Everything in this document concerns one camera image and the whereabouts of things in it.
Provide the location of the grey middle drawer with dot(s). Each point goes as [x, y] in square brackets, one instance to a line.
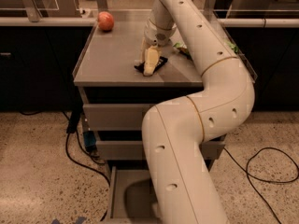
[134, 151]

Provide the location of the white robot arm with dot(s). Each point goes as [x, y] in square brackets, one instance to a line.
[173, 130]

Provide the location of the blue power adapter box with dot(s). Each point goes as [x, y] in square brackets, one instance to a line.
[88, 136]

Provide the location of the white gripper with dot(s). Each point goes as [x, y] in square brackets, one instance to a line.
[156, 35]

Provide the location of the dark counter with rail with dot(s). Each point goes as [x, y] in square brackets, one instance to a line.
[41, 45]

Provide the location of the grey metal drawer cabinet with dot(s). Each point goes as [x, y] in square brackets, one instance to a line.
[106, 74]

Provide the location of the green chip bag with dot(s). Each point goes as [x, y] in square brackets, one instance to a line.
[182, 48]

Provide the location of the grey top drawer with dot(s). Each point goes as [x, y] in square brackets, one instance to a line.
[115, 117]

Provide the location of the grey open bottom drawer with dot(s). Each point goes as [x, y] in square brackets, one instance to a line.
[130, 190]

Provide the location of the red apple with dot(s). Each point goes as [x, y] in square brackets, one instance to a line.
[105, 21]

